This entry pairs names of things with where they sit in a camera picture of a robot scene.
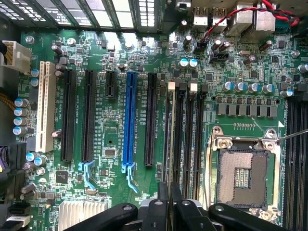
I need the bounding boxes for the blue expansion slot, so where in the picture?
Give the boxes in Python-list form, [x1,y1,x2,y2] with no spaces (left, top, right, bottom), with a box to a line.
[121,71,140,193]

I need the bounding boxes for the black fan header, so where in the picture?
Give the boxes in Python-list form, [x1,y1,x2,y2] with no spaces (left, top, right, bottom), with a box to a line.
[193,39,207,55]

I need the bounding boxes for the black slot with blue clip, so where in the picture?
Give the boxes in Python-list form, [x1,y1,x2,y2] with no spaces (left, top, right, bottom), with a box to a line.
[78,69,98,192]

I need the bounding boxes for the silver locking lever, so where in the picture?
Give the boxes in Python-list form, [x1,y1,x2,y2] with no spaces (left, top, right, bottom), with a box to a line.
[205,129,217,210]
[276,128,308,143]

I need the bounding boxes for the CPU socket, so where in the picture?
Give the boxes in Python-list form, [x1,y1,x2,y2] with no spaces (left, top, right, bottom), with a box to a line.
[216,148,276,208]

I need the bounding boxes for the black square chip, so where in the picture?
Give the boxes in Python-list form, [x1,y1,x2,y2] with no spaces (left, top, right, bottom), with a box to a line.
[55,170,69,184]

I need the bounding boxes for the green motherboard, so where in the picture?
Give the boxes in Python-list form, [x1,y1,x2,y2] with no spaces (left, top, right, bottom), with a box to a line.
[19,28,308,231]

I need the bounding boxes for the short black expansion slot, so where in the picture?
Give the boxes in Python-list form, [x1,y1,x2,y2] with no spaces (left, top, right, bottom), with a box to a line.
[104,71,118,98]

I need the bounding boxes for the white PCI expansion slot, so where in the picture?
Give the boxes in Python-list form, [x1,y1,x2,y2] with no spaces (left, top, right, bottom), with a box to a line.
[35,61,57,154]

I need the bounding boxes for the black SATA connector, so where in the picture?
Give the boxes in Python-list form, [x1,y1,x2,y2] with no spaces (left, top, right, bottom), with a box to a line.
[8,203,31,217]

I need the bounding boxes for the white-latched RAM slot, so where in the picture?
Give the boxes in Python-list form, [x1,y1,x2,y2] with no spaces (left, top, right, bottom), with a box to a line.
[185,80,199,200]

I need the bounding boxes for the long black expansion slot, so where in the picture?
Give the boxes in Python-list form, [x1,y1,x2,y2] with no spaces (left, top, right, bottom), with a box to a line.
[143,72,158,167]
[60,68,77,162]

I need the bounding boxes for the yellow wire bundle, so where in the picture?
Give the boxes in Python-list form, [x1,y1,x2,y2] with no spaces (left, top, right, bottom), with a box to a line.
[0,92,16,113]

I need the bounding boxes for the silver USB port block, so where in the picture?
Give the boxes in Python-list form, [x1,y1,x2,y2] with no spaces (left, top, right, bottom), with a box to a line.
[211,7,228,26]
[192,6,209,26]

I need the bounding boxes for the silver finned heat sink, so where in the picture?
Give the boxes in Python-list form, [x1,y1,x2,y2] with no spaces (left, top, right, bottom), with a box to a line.
[58,201,108,231]

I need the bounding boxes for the red and black twisted wire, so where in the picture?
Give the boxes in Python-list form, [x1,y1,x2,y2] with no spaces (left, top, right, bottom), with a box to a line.
[201,0,300,46]

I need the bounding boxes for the silver rear port housing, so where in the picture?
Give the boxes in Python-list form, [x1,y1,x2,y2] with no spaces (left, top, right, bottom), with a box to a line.
[226,1,254,37]
[242,9,276,44]

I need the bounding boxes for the white power connector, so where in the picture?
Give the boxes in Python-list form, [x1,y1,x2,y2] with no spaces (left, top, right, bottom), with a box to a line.
[1,40,32,74]

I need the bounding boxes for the metal socket frame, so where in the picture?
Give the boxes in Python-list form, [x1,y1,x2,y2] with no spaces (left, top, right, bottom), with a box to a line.
[206,125,282,231]

